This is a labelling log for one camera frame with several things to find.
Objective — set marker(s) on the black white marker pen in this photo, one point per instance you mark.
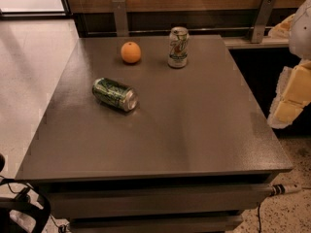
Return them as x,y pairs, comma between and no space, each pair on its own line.
281,189

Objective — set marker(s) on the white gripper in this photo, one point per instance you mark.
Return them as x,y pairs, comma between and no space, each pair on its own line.
301,33

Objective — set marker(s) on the white 7up can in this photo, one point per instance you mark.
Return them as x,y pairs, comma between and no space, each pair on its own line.
178,47

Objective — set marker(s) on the left metal bracket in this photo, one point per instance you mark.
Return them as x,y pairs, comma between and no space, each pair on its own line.
120,16

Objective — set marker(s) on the orange fruit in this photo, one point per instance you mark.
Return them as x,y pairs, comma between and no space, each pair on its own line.
130,52

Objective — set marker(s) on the grey drawer cabinet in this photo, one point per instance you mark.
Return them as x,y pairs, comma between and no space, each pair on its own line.
190,158

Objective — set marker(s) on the green soda can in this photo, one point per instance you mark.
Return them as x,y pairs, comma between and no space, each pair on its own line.
115,94

